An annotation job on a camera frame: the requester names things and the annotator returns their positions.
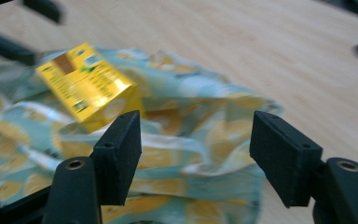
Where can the blue cloth with orange flowers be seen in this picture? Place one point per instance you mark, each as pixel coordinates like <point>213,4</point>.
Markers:
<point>199,130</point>

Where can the yellow carton box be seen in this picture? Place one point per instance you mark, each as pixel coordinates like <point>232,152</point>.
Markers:
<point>87,84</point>

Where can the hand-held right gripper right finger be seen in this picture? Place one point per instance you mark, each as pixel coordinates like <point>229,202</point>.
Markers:
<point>284,158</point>

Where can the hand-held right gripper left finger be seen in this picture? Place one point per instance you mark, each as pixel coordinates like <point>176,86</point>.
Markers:
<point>118,161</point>

